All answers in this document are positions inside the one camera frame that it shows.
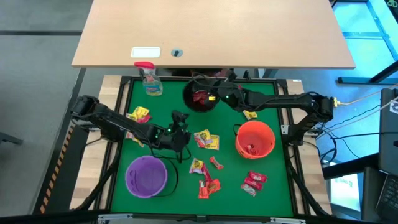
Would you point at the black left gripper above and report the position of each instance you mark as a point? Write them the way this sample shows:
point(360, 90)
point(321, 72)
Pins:
point(178, 140)

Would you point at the black aluminium rig frame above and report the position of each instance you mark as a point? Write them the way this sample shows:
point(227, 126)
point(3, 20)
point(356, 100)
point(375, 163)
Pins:
point(202, 218)

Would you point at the black yellow hazard strip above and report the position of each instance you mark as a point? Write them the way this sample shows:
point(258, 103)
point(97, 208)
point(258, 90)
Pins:
point(56, 169)

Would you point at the Windex spray bottle red trigger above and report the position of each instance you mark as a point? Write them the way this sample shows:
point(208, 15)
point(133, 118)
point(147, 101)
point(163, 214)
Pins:
point(152, 85)

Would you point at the black desk foot bar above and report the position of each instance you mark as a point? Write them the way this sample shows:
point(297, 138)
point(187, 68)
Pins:
point(367, 79)

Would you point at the black laptop keyboard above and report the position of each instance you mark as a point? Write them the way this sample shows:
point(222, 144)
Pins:
point(388, 199)

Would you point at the light wooden desk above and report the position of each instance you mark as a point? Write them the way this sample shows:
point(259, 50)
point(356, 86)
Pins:
point(217, 31)

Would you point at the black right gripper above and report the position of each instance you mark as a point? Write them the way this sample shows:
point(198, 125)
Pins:
point(231, 96)

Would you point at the pink yellow Sour Patch pack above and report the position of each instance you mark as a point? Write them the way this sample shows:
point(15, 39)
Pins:
point(196, 165)

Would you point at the red white KitKat candy pack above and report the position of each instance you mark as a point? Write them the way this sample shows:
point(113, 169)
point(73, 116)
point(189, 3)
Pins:
point(248, 189)

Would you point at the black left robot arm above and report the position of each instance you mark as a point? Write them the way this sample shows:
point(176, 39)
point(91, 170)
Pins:
point(109, 119)

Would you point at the black pumpkin face bucket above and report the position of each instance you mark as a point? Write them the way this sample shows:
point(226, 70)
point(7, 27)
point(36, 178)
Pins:
point(189, 102)

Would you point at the purple plastic bucket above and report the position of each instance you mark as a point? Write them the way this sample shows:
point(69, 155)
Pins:
point(146, 177)

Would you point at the white floor box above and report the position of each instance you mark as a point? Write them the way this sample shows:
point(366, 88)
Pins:
point(345, 191)

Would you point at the grey round desk grommet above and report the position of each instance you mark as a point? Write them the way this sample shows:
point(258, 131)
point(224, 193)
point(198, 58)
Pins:
point(176, 52)

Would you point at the orange pumpkin face bucket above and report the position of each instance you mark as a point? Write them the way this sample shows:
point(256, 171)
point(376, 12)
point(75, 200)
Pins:
point(255, 130)

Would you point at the yellow power plug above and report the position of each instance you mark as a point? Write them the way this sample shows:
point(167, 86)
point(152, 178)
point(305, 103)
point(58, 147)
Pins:
point(335, 101)

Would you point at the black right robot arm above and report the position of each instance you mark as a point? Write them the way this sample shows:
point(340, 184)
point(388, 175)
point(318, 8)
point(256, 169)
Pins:
point(280, 99)

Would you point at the white rectangular desk plate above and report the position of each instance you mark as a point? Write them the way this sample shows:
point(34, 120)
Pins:
point(145, 52)

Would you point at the yellow Sour Patch candy pack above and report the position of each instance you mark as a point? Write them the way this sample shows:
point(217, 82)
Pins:
point(139, 142)
point(213, 142)
point(202, 135)
point(141, 111)
point(130, 117)
point(249, 114)

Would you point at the silver metal bracket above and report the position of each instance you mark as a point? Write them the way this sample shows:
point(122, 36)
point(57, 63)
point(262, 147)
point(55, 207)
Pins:
point(115, 217)
point(287, 220)

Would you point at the black equipment case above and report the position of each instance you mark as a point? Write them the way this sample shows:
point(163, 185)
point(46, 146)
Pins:
point(388, 130)

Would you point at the green table mat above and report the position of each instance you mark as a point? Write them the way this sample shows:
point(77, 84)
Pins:
point(224, 202)

